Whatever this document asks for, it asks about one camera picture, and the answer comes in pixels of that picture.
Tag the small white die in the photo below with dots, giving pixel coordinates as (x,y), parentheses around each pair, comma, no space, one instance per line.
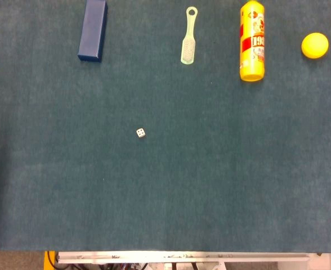
(140,132)

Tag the blue rectangular box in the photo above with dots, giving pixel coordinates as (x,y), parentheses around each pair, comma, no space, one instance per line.
(92,28)

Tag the teal table cloth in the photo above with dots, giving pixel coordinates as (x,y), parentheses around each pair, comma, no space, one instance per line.
(165,182)

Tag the light green brush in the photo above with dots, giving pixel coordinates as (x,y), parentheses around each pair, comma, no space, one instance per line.
(188,36)

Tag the yellow plastic bottle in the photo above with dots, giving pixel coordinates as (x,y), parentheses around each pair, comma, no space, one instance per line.
(252,42)

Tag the yellow ball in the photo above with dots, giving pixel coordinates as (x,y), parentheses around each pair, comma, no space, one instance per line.
(315,45)

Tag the yellow frame post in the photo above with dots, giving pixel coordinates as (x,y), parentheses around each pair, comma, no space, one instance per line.
(45,260)

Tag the aluminium table edge rail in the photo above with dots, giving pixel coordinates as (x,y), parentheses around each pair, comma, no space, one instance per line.
(182,257)

